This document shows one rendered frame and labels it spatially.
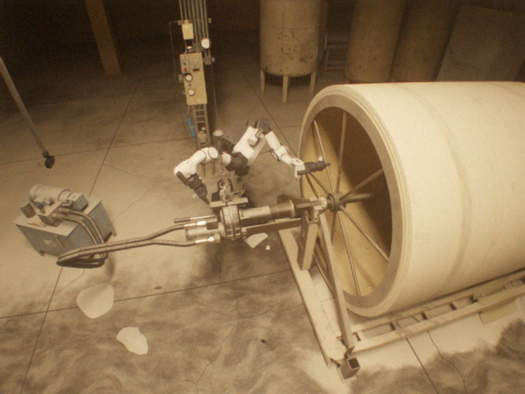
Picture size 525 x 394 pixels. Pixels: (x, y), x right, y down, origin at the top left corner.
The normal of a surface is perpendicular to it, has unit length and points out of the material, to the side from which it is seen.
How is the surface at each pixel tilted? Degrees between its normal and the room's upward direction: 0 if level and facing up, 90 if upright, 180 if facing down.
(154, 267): 0
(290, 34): 90
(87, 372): 0
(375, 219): 27
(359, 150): 86
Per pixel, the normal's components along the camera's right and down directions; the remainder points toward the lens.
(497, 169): 0.15, -0.13
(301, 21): 0.23, 0.62
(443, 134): 0.11, -0.36
